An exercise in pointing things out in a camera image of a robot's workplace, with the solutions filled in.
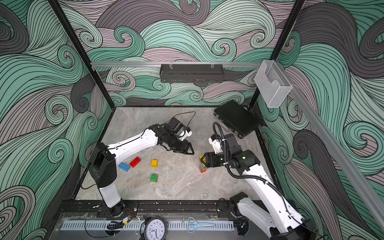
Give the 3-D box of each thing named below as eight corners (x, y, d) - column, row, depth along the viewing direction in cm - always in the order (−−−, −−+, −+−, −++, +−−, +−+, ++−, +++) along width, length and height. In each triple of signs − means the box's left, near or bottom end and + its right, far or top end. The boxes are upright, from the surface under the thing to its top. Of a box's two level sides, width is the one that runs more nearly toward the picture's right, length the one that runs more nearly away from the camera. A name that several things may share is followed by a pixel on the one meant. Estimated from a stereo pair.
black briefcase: (238, 140, 102) (240, 136, 98) (212, 114, 118) (213, 110, 114) (262, 125, 110) (265, 121, 106) (236, 103, 126) (237, 98, 122)
